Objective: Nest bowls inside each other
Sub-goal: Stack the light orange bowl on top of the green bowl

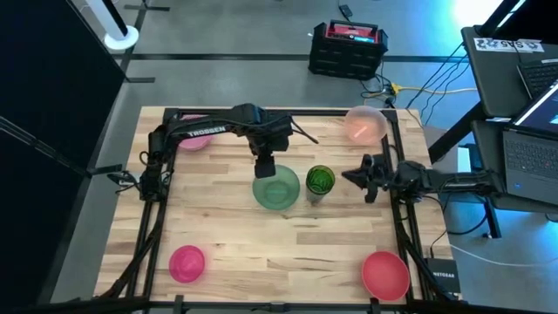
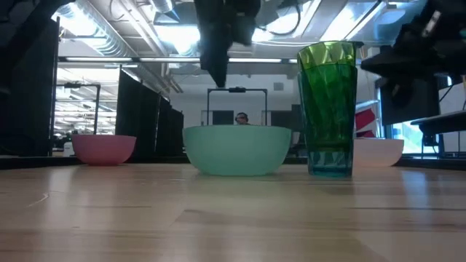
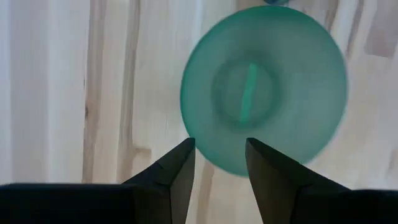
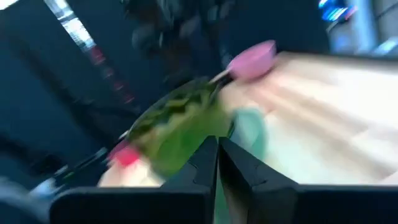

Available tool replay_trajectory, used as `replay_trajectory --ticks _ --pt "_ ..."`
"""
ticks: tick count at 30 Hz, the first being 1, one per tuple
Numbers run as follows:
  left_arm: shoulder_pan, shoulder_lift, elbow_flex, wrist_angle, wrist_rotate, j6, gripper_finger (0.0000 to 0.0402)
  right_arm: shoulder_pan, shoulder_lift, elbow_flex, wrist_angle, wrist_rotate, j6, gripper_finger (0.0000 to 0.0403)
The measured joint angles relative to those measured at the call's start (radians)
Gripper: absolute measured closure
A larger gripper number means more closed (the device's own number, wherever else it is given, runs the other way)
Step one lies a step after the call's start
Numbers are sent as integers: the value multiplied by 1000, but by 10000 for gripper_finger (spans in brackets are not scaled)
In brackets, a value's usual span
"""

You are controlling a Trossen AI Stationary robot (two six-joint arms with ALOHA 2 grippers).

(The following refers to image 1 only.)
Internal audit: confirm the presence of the black laptop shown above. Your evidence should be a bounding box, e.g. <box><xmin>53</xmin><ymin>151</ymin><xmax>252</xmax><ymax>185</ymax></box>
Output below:
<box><xmin>516</xmin><ymin>58</ymin><xmax>558</xmax><ymax>99</ymax></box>

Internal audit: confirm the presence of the black pillar with white base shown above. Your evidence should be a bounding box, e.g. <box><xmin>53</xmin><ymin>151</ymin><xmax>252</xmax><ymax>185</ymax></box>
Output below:
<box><xmin>82</xmin><ymin>0</ymin><xmax>140</xmax><ymax>51</ymax></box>

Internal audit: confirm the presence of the green translucent plastic cup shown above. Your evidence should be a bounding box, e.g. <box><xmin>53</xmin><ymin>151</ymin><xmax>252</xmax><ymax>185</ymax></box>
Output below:
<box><xmin>305</xmin><ymin>164</ymin><xmax>337</xmax><ymax>196</ymax></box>

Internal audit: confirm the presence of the red plastic bowl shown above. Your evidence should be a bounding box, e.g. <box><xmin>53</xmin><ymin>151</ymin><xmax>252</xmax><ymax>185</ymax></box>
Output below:
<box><xmin>361</xmin><ymin>250</ymin><xmax>412</xmax><ymax>303</ymax></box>

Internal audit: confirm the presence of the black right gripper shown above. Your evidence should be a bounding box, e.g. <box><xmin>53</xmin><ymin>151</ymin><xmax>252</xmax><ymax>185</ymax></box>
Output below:
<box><xmin>341</xmin><ymin>153</ymin><xmax>396</xmax><ymax>204</ymax></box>

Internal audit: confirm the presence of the black network switch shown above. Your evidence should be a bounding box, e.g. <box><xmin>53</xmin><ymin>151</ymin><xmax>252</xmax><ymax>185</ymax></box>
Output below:
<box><xmin>425</xmin><ymin>256</ymin><xmax>462</xmax><ymax>296</ymax></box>

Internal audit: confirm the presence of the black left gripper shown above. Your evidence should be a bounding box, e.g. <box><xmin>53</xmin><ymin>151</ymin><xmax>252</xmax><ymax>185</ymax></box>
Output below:
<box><xmin>248</xmin><ymin>126</ymin><xmax>292</xmax><ymax>180</ymax></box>

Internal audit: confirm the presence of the green plastic bowl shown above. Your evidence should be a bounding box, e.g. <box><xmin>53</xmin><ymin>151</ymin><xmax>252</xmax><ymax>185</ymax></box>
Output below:
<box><xmin>251</xmin><ymin>164</ymin><xmax>302</xmax><ymax>212</ymax></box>

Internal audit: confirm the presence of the black desk with sticker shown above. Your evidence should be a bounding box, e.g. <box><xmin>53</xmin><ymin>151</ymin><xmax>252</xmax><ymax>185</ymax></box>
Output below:
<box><xmin>460</xmin><ymin>24</ymin><xmax>558</xmax><ymax>119</ymax></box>

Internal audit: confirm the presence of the magenta plastic bowl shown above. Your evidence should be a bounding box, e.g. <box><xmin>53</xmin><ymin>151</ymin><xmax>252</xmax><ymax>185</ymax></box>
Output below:
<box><xmin>168</xmin><ymin>244</ymin><xmax>207</xmax><ymax>284</ymax></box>

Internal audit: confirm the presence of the open grey laptop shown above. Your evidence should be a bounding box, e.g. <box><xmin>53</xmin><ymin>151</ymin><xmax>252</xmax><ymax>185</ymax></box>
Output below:
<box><xmin>500</xmin><ymin>80</ymin><xmax>558</xmax><ymax>206</ymax></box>

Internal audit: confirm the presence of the light pink plastic bowl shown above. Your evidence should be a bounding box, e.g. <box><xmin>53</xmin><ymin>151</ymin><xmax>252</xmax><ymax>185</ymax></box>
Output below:
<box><xmin>176</xmin><ymin>113</ymin><xmax>214</xmax><ymax>153</ymax></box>

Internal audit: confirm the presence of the black laptop desk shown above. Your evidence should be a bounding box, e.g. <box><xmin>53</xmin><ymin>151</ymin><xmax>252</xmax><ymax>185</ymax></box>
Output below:
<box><xmin>470</xmin><ymin>119</ymin><xmax>558</xmax><ymax>215</ymax></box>

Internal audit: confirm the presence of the black stand strut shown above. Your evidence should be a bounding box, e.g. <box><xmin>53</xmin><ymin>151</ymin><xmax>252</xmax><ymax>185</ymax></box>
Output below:
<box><xmin>0</xmin><ymin>115</ymin><xmax>124</xmax><ymax>178</ymax></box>

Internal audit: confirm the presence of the black switch cable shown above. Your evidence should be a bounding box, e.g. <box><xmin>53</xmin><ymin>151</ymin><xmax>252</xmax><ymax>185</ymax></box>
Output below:
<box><xmin>429</xmin><ymin>212</ymin><xmax>490</xmax><ymax>259</ymax></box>

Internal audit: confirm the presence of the white cable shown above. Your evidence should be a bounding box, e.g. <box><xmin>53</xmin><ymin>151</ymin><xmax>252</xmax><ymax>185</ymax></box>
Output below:
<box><xmin>448</xmin><ymin>242</ymin><xmax>558</xmax><ymax>268</ymax></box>

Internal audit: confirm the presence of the black aluminium table frame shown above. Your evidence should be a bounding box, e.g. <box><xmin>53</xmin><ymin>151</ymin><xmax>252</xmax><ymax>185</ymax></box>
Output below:
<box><xmin>93</xmin><ymin>106</ymin><xmax>463</xmax><ymax>314</ymax></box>

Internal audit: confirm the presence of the black partition panel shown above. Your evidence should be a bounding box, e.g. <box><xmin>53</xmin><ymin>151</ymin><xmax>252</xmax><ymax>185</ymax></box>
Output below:
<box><xmin>0</xmin><ymin>0</ymin><xmax>127</xmax><ymax>314</ymax></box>

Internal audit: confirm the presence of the black cable bundle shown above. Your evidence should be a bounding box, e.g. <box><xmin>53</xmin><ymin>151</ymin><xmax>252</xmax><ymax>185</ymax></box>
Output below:
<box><xmin>405</xmin><ymin>41</ymin><xmax>471</xmax><ymax>126</ymax></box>

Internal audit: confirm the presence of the yellow cable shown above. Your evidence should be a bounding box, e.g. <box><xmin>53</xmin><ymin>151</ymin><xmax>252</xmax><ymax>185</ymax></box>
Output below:
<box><xmin>390</xmin><ymin>82</ymin><xmax>479</xmax><ymax>97</ymax></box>

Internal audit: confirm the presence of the red black power station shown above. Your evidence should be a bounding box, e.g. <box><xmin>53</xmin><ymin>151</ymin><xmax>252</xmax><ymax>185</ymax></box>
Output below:
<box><xmin>308</xmin><ymin>19</ymin><xmax>389</xmax><ymax>82</ymax></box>

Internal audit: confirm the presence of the peach translucent plastic bowl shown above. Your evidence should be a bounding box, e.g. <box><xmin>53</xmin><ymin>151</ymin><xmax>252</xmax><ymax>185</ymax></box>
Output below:
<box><xmin>344</xmin><ymin>105</ymin><xmax>388</xmax><ymax>147</ymax></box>

